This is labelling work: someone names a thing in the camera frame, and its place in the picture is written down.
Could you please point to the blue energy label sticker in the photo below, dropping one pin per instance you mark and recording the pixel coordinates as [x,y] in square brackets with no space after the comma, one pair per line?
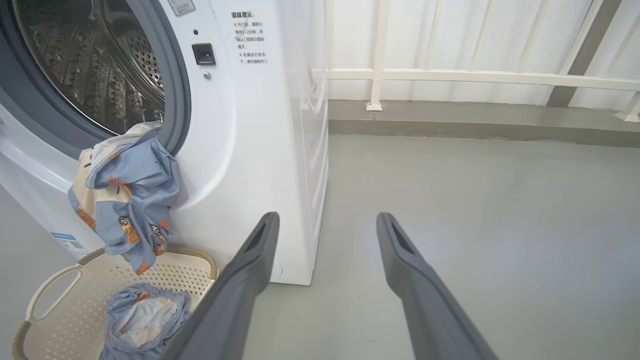
[70,246]

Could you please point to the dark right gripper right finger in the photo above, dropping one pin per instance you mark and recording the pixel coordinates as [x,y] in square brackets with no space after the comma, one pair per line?
[430,320]

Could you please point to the round filter cover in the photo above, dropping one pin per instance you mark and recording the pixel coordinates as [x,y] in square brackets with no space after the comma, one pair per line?
[276,267]

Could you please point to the blue cartoon print garment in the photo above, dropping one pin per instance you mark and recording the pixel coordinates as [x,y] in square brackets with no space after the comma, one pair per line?
[135,190]
[145,320]

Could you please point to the black door lock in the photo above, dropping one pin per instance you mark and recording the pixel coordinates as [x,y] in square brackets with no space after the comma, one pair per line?
[204,54]

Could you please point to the grey warning sticker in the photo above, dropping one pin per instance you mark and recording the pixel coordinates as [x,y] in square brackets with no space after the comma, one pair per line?
[181,6]

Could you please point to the white front-load washing machine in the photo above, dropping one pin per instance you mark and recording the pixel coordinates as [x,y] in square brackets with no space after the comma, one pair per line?
[240,150]

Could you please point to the steel washing drum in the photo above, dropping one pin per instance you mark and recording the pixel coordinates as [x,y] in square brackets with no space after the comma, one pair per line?
[85,65]

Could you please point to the white metal railing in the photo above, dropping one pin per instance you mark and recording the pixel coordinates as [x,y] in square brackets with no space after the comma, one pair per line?
[450,76]

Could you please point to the cream perforated laundry basket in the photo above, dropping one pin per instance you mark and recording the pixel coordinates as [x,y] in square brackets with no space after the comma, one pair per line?
[65,310]

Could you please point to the printed text label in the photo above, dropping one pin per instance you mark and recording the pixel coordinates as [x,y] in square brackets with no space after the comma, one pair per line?
[249,39]

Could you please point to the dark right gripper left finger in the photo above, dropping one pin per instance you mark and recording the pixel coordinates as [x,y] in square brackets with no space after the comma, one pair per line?
[225,315]

